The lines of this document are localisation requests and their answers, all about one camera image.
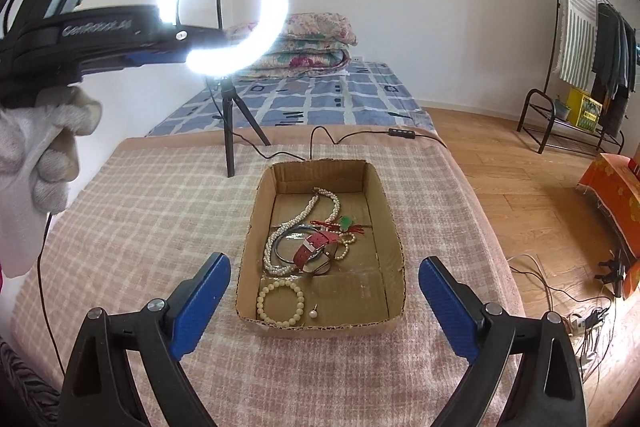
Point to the dark hanging clothes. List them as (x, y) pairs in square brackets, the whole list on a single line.
[(615, 57)]

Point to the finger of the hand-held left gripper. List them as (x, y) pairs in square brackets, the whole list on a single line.
[(125, 37)]

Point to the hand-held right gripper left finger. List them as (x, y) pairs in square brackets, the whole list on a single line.
[(200, 307)]

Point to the black tripod stand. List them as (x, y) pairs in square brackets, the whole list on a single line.
[(229, 132)]

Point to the white power strip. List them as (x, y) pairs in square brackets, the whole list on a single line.
[(577, 322)]

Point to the black metal clothes rack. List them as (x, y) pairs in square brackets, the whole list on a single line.
[(535, 117)]

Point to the cardboard box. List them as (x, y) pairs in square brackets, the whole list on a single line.
[(350, 297)]

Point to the small green pot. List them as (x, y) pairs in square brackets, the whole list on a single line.
[(561, 109)]

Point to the dark striped cloth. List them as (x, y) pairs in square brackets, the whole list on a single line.
[(25, 387)]

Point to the pearl earring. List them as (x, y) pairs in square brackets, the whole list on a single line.
[(314, 313)]

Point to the short pearl strand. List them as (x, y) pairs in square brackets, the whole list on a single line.
[(345, 253)]

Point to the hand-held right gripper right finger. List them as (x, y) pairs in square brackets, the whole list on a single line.
[(447, 307)]

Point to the striped towel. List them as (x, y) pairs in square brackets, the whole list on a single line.
[(575, 22)]

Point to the floral folded quilt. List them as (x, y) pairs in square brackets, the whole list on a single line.
[(320, 27), (300, 62)]

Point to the black floor stand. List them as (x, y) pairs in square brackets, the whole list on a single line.
[(614, 274)]

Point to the blue patterned bed sheet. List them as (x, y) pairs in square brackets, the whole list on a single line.
[(325, 97)]

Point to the yellow box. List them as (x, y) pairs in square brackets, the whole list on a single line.
[(584, 108)]

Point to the person's left hand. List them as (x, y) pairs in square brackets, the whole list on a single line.
[(45, 132)]

